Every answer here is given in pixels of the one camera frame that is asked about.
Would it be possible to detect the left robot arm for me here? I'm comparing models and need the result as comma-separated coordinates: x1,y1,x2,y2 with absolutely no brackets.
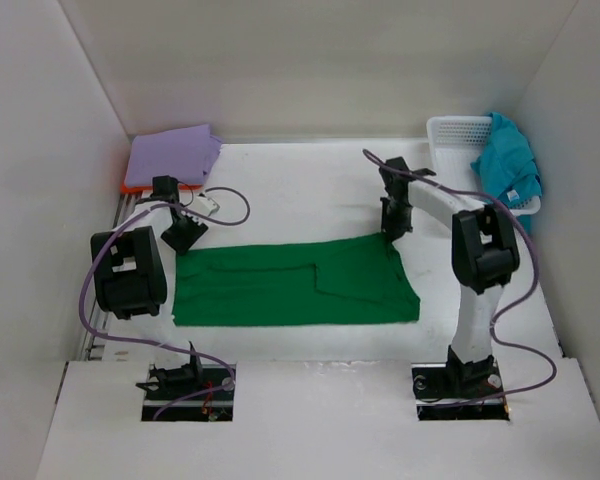
94,176,208,399

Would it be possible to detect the white laundry basket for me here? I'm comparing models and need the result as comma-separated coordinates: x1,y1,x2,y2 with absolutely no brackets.
426,114,541,231

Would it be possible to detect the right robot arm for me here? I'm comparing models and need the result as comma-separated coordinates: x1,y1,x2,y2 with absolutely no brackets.
379,157,520,396

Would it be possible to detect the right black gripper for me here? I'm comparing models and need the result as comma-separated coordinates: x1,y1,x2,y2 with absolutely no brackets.
381,196,414,244

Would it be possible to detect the orange t shirt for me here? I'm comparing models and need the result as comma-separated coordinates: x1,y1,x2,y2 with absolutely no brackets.
120,182,204,196

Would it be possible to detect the teal t shirt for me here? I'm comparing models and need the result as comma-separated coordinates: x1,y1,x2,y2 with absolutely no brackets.
471,112,543,210

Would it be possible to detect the lavender t shirt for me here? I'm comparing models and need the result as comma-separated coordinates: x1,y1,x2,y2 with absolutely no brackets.
123,124,223,187

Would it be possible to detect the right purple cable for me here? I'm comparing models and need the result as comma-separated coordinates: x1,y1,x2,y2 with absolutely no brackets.
361,147,558,407

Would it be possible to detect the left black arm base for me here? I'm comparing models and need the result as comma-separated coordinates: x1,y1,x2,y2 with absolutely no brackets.
136,363,235,423

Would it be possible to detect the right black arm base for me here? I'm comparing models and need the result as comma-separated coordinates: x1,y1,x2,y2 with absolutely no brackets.
411,363,509,421

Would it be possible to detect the purple cable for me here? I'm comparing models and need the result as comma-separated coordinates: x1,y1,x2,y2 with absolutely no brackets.
361,147,558,407
76,186,253,420

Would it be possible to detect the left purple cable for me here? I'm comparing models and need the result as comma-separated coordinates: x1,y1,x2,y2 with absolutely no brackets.
76,186,253,420

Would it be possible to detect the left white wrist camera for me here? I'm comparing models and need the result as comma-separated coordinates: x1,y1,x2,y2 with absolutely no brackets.
191,195,220,216

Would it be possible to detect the green t shirt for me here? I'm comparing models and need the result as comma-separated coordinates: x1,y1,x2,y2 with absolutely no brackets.
174,233,421,327

